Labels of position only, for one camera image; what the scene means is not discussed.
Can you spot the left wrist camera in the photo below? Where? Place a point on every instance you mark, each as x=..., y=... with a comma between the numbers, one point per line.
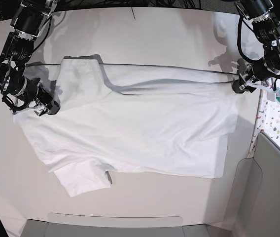
x=272, y=96

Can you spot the white t-shirt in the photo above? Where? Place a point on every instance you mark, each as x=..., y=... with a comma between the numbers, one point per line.
x=130, y=119

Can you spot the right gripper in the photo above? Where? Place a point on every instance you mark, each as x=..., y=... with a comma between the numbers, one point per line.
x=32, y=95

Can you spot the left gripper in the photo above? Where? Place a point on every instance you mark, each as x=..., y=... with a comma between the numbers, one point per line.
x=254, y=76

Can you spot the grey panel at right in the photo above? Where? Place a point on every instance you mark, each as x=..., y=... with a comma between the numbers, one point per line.
x=259, y=211

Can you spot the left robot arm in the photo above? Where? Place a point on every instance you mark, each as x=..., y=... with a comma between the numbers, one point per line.
x=266, y=28

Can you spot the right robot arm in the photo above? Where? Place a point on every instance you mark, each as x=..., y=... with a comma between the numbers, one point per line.
x=29, y=20

